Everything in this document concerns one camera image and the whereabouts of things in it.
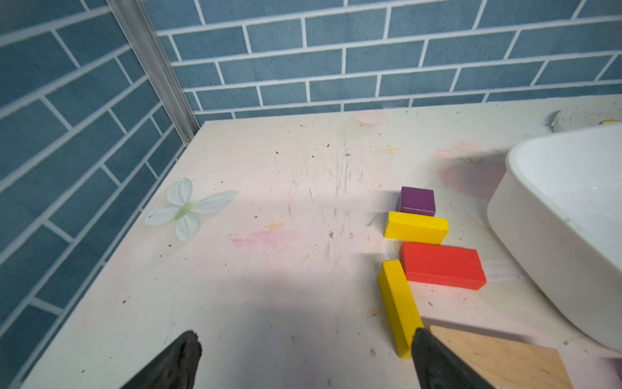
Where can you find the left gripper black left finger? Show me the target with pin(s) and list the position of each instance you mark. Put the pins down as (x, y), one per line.
(175, 367)

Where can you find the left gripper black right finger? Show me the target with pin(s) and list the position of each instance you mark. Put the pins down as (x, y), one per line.
(438, 367)

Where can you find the long yellow block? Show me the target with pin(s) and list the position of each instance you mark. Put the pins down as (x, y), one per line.
(402, 312)

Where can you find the natural wood plank block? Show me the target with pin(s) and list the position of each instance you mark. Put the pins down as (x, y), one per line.
(506, 363)

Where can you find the red rectangular block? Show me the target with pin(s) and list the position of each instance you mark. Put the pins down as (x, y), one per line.
(442, 265)

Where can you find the short yellow block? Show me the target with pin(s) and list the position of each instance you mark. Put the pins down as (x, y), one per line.
(409, 227)

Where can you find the purple cube block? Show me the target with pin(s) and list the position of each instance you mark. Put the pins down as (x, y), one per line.
(416, 201)

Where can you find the white plastic tub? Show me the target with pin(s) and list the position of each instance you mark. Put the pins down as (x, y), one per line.
(557, 210)

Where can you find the white tape roll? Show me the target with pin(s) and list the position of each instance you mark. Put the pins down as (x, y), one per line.
(579, 118)

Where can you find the aluminium corner post left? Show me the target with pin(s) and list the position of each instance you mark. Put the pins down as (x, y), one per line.
(136, 25)

